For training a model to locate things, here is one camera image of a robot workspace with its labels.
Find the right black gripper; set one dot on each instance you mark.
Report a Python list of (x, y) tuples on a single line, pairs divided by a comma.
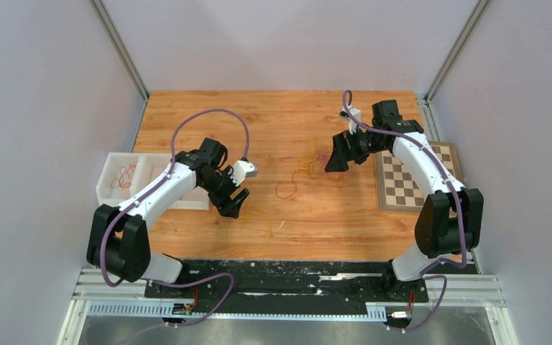
[(344, 141)]

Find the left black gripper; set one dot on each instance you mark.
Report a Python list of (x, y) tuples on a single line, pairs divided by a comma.
[(232, 208)]

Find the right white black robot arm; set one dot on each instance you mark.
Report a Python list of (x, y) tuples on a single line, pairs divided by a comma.
[(449, 224)]

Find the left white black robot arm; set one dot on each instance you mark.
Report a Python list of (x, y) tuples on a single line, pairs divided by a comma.
[(119, 241)]

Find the wooden chessboard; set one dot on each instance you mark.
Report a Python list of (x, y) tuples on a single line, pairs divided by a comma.
[(396, 189)]

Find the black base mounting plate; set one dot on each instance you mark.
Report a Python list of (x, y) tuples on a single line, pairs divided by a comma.
[(267, 287)]

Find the white plastic two-compartment bin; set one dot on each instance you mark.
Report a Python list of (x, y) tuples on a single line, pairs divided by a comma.
[(126, 174)]

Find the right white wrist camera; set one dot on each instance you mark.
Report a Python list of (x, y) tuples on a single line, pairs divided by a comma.
[(353, 116)]

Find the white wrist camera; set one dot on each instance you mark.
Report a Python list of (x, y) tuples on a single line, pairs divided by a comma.
[(243, 170), (353, 116)]

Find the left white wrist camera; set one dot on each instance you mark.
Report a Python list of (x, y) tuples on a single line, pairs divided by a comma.
[(243, 170)]

